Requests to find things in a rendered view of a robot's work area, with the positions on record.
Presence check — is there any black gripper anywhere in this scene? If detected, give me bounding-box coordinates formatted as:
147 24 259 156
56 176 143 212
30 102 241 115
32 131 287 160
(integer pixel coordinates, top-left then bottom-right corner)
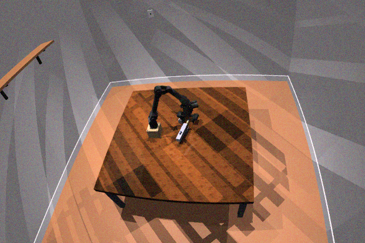
177 111 199 123

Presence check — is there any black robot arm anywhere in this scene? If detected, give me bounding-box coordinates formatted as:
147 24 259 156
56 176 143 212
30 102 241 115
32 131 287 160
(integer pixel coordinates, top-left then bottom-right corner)
148 85 199 129

